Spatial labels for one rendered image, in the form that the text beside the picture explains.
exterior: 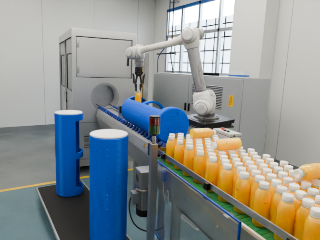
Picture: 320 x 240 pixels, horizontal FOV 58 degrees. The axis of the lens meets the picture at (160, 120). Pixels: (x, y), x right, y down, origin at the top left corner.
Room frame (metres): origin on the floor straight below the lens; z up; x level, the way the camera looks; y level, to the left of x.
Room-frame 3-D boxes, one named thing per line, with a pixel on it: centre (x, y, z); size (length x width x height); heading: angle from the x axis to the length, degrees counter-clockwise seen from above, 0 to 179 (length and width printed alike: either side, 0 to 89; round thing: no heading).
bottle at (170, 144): (1.85, -0.08, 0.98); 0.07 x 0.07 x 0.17
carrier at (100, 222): (2.06, 0.37, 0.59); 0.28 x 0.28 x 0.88
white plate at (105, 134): (2.06, 0.37, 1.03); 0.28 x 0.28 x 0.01
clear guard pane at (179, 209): (1.38, -0.16, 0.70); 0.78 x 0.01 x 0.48; 25
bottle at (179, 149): (1.74, -0.13, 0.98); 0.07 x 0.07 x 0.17
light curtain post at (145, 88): (3.56, 0.20, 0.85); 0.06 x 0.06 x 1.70; 25
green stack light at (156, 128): (1.57, 0.03, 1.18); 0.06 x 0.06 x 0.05
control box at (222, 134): (2.01, -0.48, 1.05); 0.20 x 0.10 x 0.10; 25
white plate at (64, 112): (2.95, 0.96, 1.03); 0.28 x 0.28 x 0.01
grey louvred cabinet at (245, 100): (4.55, -0.63, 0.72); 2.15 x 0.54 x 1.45; 32
